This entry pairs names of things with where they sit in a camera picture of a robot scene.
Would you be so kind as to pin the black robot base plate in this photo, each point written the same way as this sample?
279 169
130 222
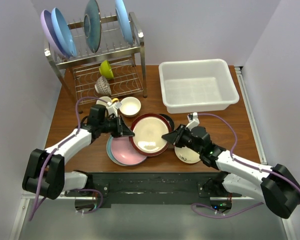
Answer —
157 188

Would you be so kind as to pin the patterned ceramic bowl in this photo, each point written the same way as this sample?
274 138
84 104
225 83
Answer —
102 86

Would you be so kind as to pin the lilac plate in rack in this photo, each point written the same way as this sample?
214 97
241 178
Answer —
48 29

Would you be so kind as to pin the dark teal plate in rack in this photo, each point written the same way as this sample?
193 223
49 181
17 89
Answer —
92 25

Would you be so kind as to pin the green bowl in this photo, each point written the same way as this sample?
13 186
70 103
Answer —
106 70

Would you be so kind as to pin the light blue bottom plate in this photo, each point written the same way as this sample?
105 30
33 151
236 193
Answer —
109 152

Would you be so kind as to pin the cream plate with black patch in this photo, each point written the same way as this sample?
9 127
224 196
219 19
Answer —
187 155

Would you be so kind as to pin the black glossy plate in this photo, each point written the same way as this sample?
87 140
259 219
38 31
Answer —
170 120

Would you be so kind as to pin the light blue plate in rack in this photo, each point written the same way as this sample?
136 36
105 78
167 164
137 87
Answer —
123 20

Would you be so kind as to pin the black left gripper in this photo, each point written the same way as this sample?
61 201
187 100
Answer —
121 129

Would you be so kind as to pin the white plastic bin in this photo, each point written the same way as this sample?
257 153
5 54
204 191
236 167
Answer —
197 86

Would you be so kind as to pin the white bowl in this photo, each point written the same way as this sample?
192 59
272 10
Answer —
130 106

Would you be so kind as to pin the red rimmed beige plate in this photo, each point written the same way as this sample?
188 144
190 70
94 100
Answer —
148 130

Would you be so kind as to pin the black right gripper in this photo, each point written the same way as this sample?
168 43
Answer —
174 137

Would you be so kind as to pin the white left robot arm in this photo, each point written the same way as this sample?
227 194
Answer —
45 172

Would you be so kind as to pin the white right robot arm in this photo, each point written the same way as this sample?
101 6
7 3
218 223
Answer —
273 186

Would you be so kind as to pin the steel dish rack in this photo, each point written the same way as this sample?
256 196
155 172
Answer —
79 74

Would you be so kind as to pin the pink plate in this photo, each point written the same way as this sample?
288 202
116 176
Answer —
124 153

